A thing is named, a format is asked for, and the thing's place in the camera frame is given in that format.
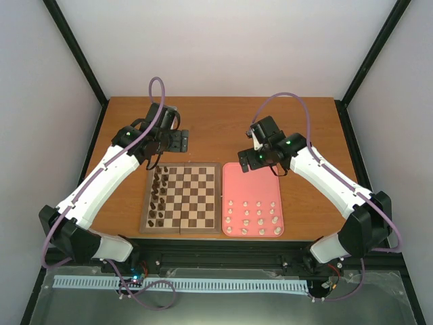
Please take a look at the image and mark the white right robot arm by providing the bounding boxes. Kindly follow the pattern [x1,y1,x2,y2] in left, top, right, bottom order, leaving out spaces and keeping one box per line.
[238,131,396,269]

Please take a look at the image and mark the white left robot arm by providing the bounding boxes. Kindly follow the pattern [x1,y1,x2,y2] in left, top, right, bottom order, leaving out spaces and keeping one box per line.
[39,125,189,273]

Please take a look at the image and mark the wooden chess board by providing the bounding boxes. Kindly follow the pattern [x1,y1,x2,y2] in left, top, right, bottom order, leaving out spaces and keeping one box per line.
[139,162,222,235]

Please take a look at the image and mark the pink silicone tray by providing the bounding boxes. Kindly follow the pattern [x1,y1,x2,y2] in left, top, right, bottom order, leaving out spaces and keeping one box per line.
[222,162,284,238]

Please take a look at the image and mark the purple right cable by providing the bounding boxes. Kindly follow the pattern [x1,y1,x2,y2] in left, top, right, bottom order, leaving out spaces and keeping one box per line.
[252,91,404,303]

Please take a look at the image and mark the purple cable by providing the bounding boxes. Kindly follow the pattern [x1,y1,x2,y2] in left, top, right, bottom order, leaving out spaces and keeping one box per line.
[252,91,404,303]
[41,77,177,311]

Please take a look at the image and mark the black aluminium frame rail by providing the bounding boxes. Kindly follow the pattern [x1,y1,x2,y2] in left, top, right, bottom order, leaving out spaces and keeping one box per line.
[43,238,403,282]

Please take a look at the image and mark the light blue cable duct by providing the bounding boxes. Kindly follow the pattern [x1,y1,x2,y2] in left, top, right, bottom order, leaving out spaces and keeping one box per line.
[52,275,309,295]

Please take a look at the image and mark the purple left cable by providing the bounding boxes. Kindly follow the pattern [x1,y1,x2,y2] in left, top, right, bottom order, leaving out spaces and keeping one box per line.
[41,77,177,311]

